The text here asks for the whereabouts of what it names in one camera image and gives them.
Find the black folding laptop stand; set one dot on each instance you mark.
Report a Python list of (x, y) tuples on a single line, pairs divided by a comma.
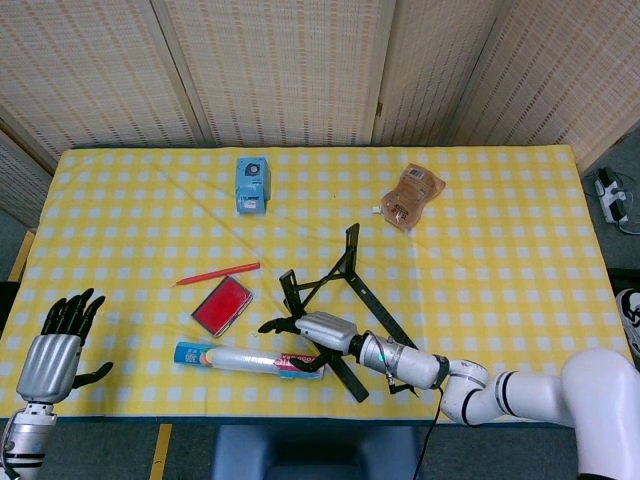
[(353, 245)]

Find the brown spout pouch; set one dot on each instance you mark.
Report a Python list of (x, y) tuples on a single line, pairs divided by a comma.
[(410, 195)]

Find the brass screen hinge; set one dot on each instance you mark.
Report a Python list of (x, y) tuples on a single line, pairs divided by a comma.
[(378, 109)]

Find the red ink stamp pad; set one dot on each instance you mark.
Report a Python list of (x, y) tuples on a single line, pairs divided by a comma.
[(222, 305)]

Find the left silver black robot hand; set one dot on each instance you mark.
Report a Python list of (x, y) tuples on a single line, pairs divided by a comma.
[(50, 367)]

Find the beige woven folding screen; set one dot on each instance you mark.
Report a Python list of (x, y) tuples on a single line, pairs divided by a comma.
[(275, 75)]

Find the small blue cardboard box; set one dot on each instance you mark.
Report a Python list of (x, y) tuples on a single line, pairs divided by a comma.
[(252, 190)]

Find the black white shoe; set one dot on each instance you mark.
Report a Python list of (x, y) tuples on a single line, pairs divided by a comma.
[(631, 320)]

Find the yellow white checked tablecloth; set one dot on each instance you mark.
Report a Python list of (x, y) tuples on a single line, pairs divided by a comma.
[(150, 225)]

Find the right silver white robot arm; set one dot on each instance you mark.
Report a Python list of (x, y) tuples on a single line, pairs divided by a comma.
[(415, 365)]

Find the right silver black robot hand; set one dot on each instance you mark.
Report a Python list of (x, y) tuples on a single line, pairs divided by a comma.
[(327, 332)]

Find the red pen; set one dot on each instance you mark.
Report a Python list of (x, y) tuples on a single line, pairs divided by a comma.
[(235, 269)]

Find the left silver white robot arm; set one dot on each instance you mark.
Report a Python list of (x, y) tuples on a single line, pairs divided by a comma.
[(22, 442)]

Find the plastic food wrap roll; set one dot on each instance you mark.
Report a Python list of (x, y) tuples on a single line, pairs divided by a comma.
[(235, 359)]

